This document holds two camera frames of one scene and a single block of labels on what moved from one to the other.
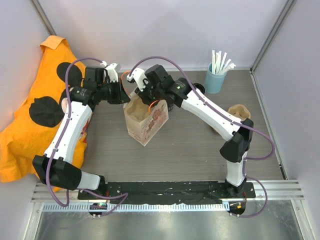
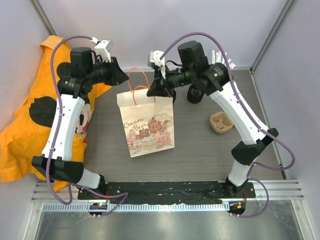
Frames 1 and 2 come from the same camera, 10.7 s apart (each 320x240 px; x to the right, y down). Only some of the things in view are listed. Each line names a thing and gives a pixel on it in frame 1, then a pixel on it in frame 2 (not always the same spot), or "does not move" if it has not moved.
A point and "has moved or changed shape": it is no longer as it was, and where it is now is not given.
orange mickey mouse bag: (29, 130) does not move
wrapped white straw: (218, 57) does not move
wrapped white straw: (231, 66) does not move
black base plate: (170, 192) does not move
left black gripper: (122, 96) -> (117, 75)
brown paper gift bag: (142, 122) has moved or changed shape
